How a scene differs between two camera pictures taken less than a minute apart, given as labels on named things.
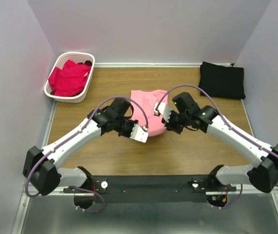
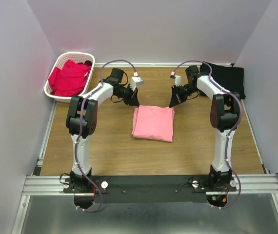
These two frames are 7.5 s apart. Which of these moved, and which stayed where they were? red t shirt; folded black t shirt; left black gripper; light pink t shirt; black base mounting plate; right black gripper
Moved: light pink t shirt; right black gripper; left black gripper
Stayed: red t shirt; black base mounting plate; folded black t shirt
